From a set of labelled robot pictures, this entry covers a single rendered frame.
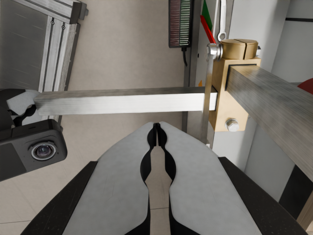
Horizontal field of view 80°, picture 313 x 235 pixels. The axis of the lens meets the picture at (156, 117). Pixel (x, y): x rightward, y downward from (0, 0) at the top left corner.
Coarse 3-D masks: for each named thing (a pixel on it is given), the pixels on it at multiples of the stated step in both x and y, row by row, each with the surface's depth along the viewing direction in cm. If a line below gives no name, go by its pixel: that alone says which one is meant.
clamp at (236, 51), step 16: (224, 48) 26; (240, 48) 24; (256, 48) 25; (224, 64) 25; (240, 64) 25; (256, 64) 25; (224, 80) 26; (224, 96) 28; (224, 112) 29; (240, 112) 29; (224, 128) 30; (240, 128) 30
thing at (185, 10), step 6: (186, 0) 36; (186, 6) 36; (186, 12) 37; (180, 18) 38; (186, 18) 38; (180, 24) 38; (186, 24) 38; (180, 30) 39; (186, 30) 39; (180, 36) 39; (186, 36) 39; (180, 42) 40; (186, 42) 40
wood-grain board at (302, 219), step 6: (312, 192) 38; (312, 198) 38; (306, 204) 39; (312, 204) 38; (306, 210) 39; (312, 210) 38; (300, 216) 41; (306, 216) 39; (312, 216) 38; (300, 222) 41; (306, 222) 39; (312, 222) 38; (306, 228) 39; (312, 228) 39
